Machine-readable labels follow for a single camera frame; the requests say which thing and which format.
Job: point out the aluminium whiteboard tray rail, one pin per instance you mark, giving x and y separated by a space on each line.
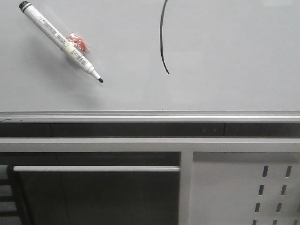
151 116

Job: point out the white metal stand frame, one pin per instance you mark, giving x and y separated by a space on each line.
186 146

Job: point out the red round magnet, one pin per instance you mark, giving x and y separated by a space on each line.
78 42

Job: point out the white round crossbar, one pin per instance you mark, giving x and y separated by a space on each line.
81 169

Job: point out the black frame at lower left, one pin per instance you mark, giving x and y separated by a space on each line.
12 206

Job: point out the white perforated metal panel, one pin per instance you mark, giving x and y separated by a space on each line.
245 189

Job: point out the white whiteboard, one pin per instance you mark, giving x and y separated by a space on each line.
154 55

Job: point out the white whiteboard marker pen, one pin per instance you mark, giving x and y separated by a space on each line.
56 37

